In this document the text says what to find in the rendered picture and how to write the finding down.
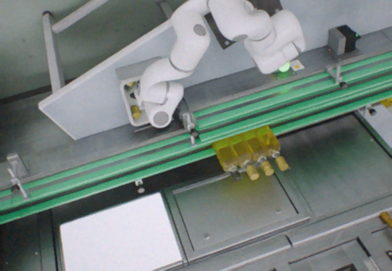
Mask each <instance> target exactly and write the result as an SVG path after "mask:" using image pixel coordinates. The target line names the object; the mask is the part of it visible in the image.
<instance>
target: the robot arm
mask: <svg viewBox="0 0 392 271"><path fill-rule="evenodd" d="M209 12H211V13H212V15H213V18H214V20H215V22H216V24H217V27H218V28H219V31H220V32H221V33H222V34H223V36H225V37H226V38H228V39H230V40H234V41H239V40H240V41H241V42H242V44H243V45H244V46H245V48H246V49H247V51H248V52H249V54H250V55H251V57H252V59H253V61H254V64H255V65H256V67H257V69H258V70H259V71H260V72H262V73H264V74H269V73H272V72H274V71H276V70H278V69H279V68H280V67H282V66H283V65H285V64H287V63H288V62H289V61H291V60H292V59H293V58H295V57H296V56H298V55H299V54H301V53H302V52H303V51H305V49H306V40H305V38H304V33H303V29H302V27H301V24H300V22H299V20H298V19H297V18H296V17H295V16H294V14H292V13H291V12H290V11H288V10H286V9H283V10H280V11H278V12H277V13H275V14H274V15H273V16H271V17H270V16H269V14H268V13H267V12H266V11H265V10H260V9H258V10H254V8H253V6H252V4H251V3H250V2H249V1H247V0H188V1H186V2H185V3H184V4H182V5H181V6H179V7H178V8H177V9H176V10H175V11H174V13H173V15H172V16H171V23H172V26H173V29H174V30H175V33H176V42H175V44H174V46H173V48H172V50H171V52H170V54H169V56H167V57H164V58H162V59H160V60H158V61H156V62H154V63H152V64H150V65H149V66H148V67H147V68H146V69H145V71H144V73H143V75H142V77H141V79H140V81H139V82H138V84H137V89H136V90H135V91H134V92H132V93H130V94H129V95H130V97H131V98H134V99H136V101H137V103H138V105H139V108H140V110H141V109H142V110H144V111H145V112H146V114H147V116H148V120H149V122H150V123H151V124H152V125H153V126H154V127H156V128H163V127H166V126H167V125H168V124H169V123H170V122H171V119H172V113H173V112H174V110H175V108H176V106H177V105H178V103H179V101H180V100H181V99H182V96H183V86H182V84H180V83H178V82H171V81H168V80H175V79H179V78H184V77H188V76H189V75H190V74H191V73H193V71H194V69H195V68H196V66H197V64H198V62H199V61H200V59H201V58H202V56H203V55H204V53H205V51H206V49H207V48H208V46H209V42H210V38H209V33H208V30H207V28H206V26H205V23H204V21H203V19H202V16H204V15H206V14H207V13H209Z"/></svg>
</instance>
